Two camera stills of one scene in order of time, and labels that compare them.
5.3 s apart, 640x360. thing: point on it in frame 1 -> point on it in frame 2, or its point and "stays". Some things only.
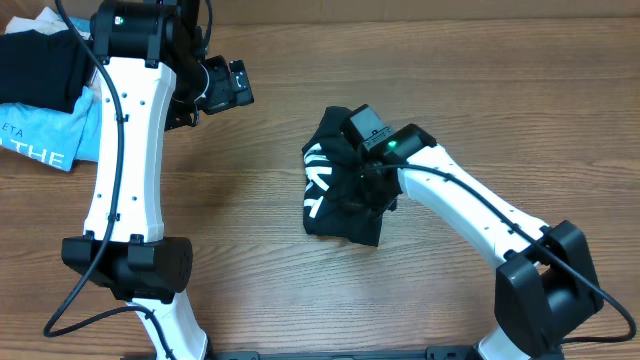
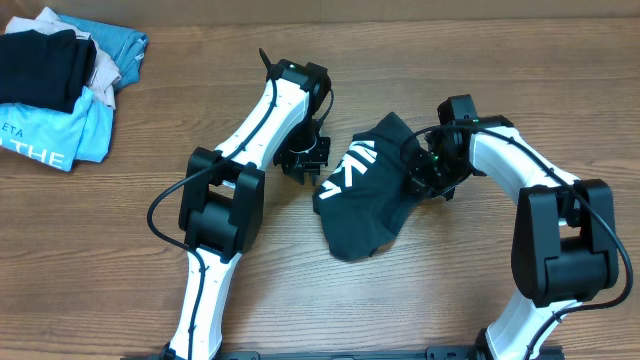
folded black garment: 41,69 stays
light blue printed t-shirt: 57,138 stays
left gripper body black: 220,92 -> 303,150
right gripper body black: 373,185 -> 424,182
